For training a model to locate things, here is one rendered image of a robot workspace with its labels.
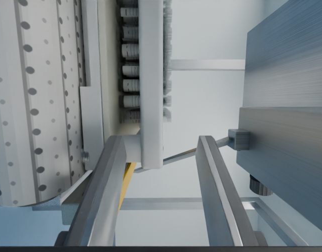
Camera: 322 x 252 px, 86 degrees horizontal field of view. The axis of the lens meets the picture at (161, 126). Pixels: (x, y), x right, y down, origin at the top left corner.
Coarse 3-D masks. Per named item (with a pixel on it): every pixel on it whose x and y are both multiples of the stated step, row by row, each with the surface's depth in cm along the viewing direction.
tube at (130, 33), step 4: (116, 28) 17; (120, 28) 17; (124, 28) 17; (128, 28) 17; (132, 28) 17; (136, 28) 17; (164, 28) 17; (168, 28) 17; (116, 32) 17; (120, 32) 17; (124, 32) 17; (128, 32) 17; (132, 32) 17; (136, 32) 17; (164, 32) 17; (168, 32) 17; (120, 36) 17; (124, 36) 17; (128, 36) 17; (132, 36) 17; (136, 36) 17; (164, 36) 17; (168, 36) 17; (136, 40) 18; (164, 40) 18; (168, 40) 18
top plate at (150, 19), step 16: (144, 0) 13; (160, 0) 13; (144, 16) 14; (160, 16) 14; (144, 32) 14; (160, 32) 14; (144, 48) 14; (160, 48) 14; (144, 64) 14; (160, 64) 14; (144, 80) 14; (160, 80) 14; (144, 96) 14; (160, 96) 14; (144, 112) 15; (160, 112) 15; (144, 128) 15; (160, 128) 15; (144, 144) 15; (160, 144) 15; (144, 160) 15; (160, 160) 15
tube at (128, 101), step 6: (120, 96) 18; (126, 96) 18; (132, 96) 18; (138, 96) 18; (168, 96) 18; (120, 102) 18; (126, 102) 18; (132, 102) 18; (138, 102) 18; (168, 102) 18
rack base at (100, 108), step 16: (96, 0) 13; (112, 0) 16; (96, 16) 14; (112, 16) 16; (96, 32) 14; (112, 32) 16; (96, 48) 14; (112, 48) 16; (96, 64) 14; (112, 64) 16; (96, 80) 14; (112, 80) 16; (80, 96) 14; (96, 96) 14; (112, 96) 16; (96, 112) 15; (112, 112) 16; (96, 128) 15; (112, 128) 16; (128, 128) 24; (96, 144) 15; (96, 160) 15
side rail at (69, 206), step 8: (88, 176) 15; (80, 184) 14; (72, 192) 12; (80, 192) 12; (64, 200) 12; (72, 200) 11; (80, 200) 11; (64, 208) 11; (72, 208) 11; (64, 216) 11; (72, 216) 11; (64, 224) 11
